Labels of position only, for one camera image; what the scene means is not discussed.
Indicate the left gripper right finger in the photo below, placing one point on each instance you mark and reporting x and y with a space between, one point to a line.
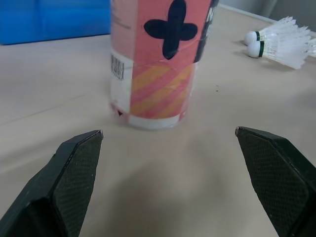
276 177

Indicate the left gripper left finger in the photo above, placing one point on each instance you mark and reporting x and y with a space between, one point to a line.
61 182

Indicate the blue box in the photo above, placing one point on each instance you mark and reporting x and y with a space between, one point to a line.
51 19

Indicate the pink patterned shuttlecock tube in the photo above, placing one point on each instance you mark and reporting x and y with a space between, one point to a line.
158 61

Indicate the white feather shuttlecock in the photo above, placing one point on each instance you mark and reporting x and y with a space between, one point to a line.
279 50
276 29

